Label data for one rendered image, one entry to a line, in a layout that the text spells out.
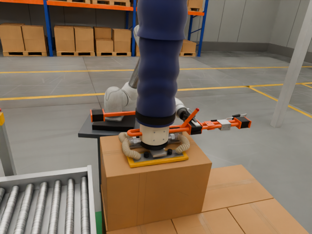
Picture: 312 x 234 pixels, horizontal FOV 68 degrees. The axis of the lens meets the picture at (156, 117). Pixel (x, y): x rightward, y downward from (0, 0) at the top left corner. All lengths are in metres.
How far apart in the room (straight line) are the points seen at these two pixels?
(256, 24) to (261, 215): 11.65
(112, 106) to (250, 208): 1.31
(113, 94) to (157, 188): 0.96
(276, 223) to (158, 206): 0.77
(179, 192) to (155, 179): 0.20
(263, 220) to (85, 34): 7.60
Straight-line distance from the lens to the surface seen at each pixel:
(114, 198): 1.33
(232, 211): 1.74
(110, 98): 2.01
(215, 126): 1.49
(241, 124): 1.60
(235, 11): 12.06
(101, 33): 8.92
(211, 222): 1.63
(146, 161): 1.29
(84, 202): 1.67
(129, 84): 2.11
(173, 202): 1.48
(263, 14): 13.13
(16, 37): 8.49
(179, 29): 1.12
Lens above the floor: 1.74
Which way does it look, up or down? 26 degrees down
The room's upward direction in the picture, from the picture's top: 5 degrees clockwise
